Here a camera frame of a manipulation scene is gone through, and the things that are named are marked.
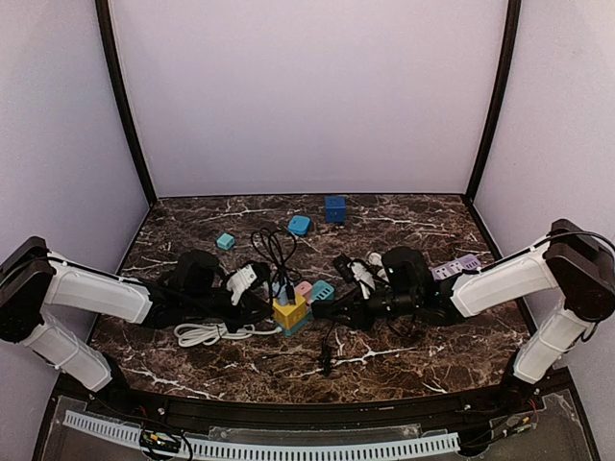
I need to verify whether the black power adapter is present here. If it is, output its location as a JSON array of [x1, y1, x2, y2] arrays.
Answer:
[[318, 321, 336, 376]]

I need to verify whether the teal power strip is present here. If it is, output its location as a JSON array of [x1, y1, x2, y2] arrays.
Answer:
[[280, 280, 335, 337]]

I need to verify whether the light blue USB charger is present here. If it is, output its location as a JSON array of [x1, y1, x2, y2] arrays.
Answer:
[[276, 280, 295, 305]]

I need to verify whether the yellow cube plug adapter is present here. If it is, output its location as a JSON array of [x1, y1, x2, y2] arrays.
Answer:
[[273, 294, 307, 333]]

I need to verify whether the pink USB charger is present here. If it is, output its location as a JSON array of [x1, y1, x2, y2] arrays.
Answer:
[[295, 280, 313, 303]]

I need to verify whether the black USB cable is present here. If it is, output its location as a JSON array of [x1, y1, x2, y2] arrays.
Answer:
[[250, 228, 299, 299]]

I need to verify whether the white power strip cord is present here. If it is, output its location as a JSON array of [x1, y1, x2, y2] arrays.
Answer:
[[173, 321, 283, 348]]

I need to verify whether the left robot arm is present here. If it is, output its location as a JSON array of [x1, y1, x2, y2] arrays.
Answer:
[[1, 236, 273, 393]]

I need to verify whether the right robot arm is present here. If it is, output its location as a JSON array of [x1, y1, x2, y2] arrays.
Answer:
[[311, 219, 614, 387]]

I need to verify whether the teal small charger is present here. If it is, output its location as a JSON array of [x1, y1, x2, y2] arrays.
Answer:
[[215, 232, 235, 251]]

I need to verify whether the blue small charger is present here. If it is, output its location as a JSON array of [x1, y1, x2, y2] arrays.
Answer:
[[287, 215, 311, 236]]

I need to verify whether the purple power strip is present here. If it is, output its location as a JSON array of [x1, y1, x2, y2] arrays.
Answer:
[[431, 254, 481, 280]]

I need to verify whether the dark blue cube adapter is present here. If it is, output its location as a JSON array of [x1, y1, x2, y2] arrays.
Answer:
[[325, 196, 346, 224]]

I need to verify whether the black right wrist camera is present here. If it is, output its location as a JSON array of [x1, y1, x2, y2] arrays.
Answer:
[[381, 247, 431, 298]]

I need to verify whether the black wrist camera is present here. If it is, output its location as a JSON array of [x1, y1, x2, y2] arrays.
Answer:
[[381, 247, 431, 298], [169, 250, 219, 297]]

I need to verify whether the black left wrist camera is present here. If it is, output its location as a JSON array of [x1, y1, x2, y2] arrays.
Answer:
[[169, 250, 219, 297]]

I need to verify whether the black front rail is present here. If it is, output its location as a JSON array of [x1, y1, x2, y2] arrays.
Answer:
[[45, 369, 571, 432]]

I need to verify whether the white slotted cable duct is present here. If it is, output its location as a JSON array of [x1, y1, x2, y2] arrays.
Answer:
[[62, 410, 459, 460]]

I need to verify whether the black frame post right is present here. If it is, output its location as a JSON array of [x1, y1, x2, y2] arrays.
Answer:
[[464, 0, 522, 206]]

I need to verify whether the black frame post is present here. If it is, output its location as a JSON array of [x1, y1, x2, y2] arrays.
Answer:
[[94, 0, 158, 207], [464, 0, 522, 206]]

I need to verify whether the black frame post left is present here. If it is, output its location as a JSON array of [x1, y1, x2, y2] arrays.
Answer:
[[94, 0, 158, 207]]

